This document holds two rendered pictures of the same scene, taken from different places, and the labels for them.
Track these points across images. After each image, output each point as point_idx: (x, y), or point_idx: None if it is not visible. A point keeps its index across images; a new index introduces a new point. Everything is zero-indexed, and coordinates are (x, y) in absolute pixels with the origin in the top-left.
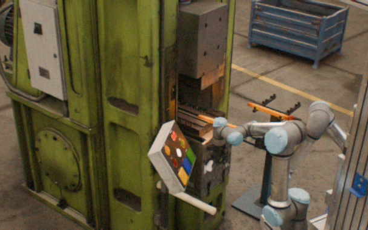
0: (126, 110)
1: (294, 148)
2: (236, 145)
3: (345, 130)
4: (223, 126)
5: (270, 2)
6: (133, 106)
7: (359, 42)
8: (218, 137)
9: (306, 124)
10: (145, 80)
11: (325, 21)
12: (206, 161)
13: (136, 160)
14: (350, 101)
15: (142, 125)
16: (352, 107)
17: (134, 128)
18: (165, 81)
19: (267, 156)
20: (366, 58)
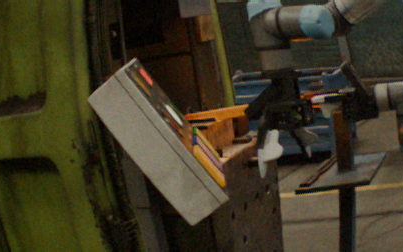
0: (21, 111)
1: None
2: (326, 33)
3: None
4: (277, 7)
5: None
6: (33, 100)
7: (372, 126)
8: (273, 41)
9: (358, 215)
10: (56, 2)
11: (327, 80)
12: (260, 135)
13: (69, 247)
14: (396, 174)
15: (57, 127)
16: (402, 178)
17: (42, 146)
18: (96, 4)
19: (342, 217)
20: (388, 135)
